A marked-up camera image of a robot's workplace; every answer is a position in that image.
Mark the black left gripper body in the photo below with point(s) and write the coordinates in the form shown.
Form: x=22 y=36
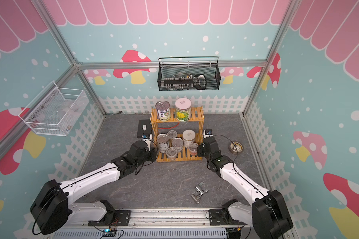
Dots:
x=150 y=156

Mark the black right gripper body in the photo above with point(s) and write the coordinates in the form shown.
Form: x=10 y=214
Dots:
x=201 y=151

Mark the red-label clear plastic cup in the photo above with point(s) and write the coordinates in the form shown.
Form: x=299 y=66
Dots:
x=192 y=148

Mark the brown-label clear plastic cup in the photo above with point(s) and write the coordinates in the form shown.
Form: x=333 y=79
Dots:
x=172 y=153

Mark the yellow seed jar white lid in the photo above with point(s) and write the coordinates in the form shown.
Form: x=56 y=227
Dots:
x=183 y=109

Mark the purple-label tin can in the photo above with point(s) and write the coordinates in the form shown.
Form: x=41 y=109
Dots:
x=163 y=110

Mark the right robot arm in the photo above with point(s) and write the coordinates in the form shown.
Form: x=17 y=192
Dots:
x=266 y=212

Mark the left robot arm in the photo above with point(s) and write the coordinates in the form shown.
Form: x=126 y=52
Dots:
x=54 y=206

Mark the white-label jar with lid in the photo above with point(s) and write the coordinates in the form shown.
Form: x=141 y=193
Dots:
x=188 y=137

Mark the small silver pull-tab can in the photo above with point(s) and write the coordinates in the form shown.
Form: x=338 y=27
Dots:
x=177 y=143

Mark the rear clear plastic cup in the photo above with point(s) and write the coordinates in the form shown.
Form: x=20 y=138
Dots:
x=172 y=134

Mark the metal faucet piece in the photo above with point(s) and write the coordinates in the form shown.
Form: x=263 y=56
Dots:
x=199 y=193

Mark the black terminal strip in basket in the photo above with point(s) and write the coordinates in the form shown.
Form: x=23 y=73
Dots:
x=190 y=82

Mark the small green circuit board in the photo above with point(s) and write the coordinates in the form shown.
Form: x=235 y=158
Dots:
x=109 y=233

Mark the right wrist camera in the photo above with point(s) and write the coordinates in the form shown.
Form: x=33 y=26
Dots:
x=207 y=133

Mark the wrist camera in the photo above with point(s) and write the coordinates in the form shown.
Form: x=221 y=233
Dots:
x=146 y=138
x=207 y=133

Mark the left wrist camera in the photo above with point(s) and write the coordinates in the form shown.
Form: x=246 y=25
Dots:
x=146 y=138

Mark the black network switch box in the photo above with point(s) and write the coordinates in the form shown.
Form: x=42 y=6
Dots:
x=144 y=127

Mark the black mesh wall basket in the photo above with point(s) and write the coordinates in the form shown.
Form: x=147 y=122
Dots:
x=194 y=65

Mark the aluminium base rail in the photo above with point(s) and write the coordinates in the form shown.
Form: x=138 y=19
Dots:
x=167 y=223

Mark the white wire wall basket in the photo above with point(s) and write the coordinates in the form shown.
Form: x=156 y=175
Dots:
x=55 y=110

